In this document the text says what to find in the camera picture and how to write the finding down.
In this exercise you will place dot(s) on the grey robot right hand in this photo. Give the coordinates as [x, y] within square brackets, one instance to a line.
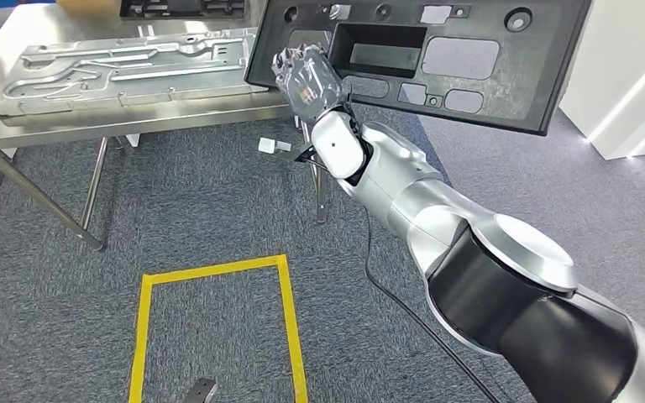
[311, 83]

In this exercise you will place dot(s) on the black plastic plate bracket part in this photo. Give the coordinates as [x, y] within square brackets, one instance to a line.
[528, 72]

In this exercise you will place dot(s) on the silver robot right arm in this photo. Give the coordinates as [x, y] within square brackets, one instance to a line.
[411, 189]

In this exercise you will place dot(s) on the black plastic part with label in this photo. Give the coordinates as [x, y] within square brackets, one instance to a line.
[183, 8]

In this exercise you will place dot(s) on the stainless steel workbench table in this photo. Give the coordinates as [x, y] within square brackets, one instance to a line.
[150, 119]

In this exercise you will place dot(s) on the silver stamped metal panel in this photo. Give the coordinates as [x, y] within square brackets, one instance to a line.
[133, 72]

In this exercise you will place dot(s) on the yellow floor tape square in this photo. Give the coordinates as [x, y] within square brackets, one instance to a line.
[217, 270]

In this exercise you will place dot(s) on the tan cardboard box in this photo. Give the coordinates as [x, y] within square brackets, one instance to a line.
[89, 5]

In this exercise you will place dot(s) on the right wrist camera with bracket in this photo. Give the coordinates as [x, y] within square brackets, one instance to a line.
[267, 146]

